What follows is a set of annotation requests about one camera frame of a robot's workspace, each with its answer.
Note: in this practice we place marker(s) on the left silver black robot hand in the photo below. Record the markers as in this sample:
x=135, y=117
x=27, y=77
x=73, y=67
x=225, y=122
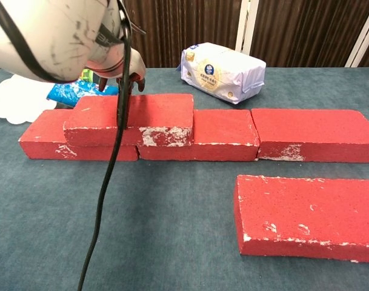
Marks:
x=132, y=65

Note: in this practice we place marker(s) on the red foam brick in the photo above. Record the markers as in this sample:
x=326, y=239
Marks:
x=311, y=130
x=308, y=212
x=160, y=112
x=41, y=142
x=223, y=130

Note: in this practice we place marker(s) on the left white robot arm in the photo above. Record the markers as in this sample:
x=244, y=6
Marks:
x=51, y=30

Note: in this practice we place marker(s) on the teal felt table cover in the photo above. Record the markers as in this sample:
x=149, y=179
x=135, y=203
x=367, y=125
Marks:
x=172, y=212

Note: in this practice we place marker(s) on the white flower-shaped plate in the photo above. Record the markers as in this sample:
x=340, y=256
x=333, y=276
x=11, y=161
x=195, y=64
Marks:
x=17, y=103

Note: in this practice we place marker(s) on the white tissue pack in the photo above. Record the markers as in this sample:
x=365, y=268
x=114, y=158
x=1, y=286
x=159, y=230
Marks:
x=220, y=72

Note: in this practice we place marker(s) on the blue snack bag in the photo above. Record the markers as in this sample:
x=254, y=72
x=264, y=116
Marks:
x=66, y=92

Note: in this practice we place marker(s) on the green chip can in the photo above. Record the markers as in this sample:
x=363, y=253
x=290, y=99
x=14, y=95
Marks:
x=86, y=75

